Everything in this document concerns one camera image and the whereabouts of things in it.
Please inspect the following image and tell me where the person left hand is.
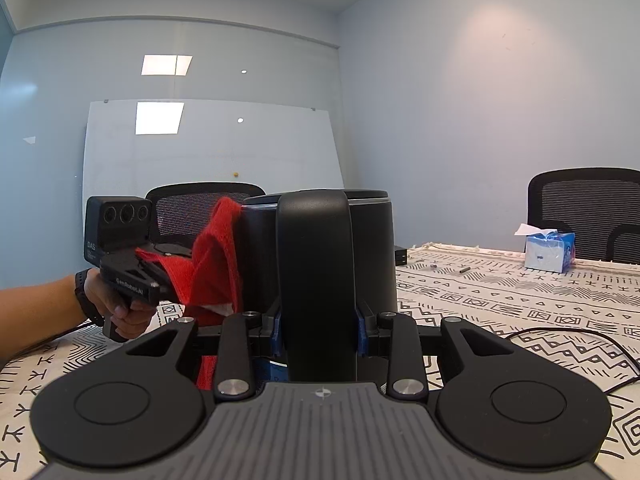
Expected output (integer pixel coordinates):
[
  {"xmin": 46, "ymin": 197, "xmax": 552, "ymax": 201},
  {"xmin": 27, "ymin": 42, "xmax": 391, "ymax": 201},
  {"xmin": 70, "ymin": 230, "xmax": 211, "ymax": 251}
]
[{"xmin": 84, "ymin": 269, "xmax": 156, "ymax": 339}]

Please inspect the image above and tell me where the black power cable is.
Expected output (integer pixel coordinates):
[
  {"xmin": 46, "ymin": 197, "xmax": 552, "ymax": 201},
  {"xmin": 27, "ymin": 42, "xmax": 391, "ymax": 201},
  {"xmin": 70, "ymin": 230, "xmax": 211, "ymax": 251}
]
[{"xmin": 504, "ymin": 326, "xmax": 640, "ymax": 396}]

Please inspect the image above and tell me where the person left forearm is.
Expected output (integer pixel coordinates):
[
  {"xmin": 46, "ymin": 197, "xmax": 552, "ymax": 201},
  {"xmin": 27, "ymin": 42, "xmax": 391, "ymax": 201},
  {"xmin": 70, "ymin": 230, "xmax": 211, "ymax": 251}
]
[{"xmin": 0, "ymin": 275, "xmax": 86, "ymax": 363}]

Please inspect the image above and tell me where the red microfiber cloth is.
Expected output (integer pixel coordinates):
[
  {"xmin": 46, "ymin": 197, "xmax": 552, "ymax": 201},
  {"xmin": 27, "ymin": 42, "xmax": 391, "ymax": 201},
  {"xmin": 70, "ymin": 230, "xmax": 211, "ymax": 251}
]
[{"xmin": 134, "ymin": 196, "xmax": 246, "ymax": 391}]

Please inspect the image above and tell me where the blue tissue box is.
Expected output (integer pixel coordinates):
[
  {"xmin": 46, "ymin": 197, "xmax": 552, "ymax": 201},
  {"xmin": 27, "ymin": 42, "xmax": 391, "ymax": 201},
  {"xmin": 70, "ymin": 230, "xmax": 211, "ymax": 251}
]
[{"xmin": 514, "ymin": 223, "xmax": 575, "ymax": 274}]

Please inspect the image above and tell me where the small black adapter box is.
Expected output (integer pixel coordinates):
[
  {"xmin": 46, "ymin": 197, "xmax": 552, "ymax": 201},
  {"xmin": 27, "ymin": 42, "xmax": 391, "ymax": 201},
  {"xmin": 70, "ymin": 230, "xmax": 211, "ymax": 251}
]
[{"xmin": 394, "ymin": 246, "xmax": 408, "ymax": 266}]

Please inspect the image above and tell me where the black wristwatch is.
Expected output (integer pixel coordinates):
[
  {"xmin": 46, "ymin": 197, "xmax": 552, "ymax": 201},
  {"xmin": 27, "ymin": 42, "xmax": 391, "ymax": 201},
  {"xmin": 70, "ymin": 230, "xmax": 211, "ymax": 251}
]
[{"xmin": 74, "ymin": 269, "xmax": 105, "ymax": 327}]

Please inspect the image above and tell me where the black mesh chair by whiteboard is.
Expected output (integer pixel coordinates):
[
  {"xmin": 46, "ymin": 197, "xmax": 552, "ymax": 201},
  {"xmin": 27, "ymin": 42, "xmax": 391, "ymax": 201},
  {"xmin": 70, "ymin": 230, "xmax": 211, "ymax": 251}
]
[{"xmin": 145, "ymin": 182, "xmax": 265, "ymax": 248}]

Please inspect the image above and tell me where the black mesh chair middle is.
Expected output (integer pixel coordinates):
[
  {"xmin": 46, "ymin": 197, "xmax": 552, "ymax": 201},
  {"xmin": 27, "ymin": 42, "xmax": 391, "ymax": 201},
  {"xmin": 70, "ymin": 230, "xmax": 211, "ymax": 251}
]
[{"xmin": 527, "ymin": 167, "xmax": 640, "ymax": 264}]

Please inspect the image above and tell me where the black electric kettle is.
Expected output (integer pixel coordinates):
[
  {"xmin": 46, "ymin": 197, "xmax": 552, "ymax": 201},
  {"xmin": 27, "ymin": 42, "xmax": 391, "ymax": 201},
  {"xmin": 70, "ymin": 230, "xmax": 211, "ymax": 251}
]
[{"xmin": 234, "ymin": 190, "xmax": 397, "ymax": 385}]

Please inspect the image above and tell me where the patterned white tablecloth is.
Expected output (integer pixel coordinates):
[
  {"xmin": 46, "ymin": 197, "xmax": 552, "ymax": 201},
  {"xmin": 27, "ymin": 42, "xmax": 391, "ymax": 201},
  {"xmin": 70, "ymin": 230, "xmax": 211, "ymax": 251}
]
[{"xmin": 1, "ymin": 243, "xmax": 639, "ymax": 479}]

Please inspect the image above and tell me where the white whiteboard on stand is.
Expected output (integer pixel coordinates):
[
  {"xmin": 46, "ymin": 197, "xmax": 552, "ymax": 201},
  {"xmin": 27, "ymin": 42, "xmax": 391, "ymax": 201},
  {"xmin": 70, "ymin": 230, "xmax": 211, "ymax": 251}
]
[{"xmin": 80, "ymin": 98, "xmax": 344, "ymax": 200}]

